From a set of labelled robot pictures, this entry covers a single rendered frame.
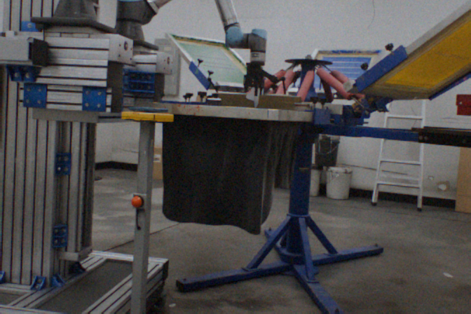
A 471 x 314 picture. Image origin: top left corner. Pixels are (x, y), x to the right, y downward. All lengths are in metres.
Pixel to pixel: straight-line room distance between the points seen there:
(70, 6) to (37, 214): 0.84
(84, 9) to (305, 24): 5.04
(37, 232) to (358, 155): 4.86
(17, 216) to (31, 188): 0.13
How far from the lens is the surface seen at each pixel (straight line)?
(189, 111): 1.92
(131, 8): 2.41
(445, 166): 6.45
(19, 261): 2.31
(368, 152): 6.50
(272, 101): 2.41
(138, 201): 1.78
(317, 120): 2.28
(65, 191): 2.22
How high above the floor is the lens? 0.98
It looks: 3 degrees down
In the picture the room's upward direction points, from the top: 3 degrees clockwise
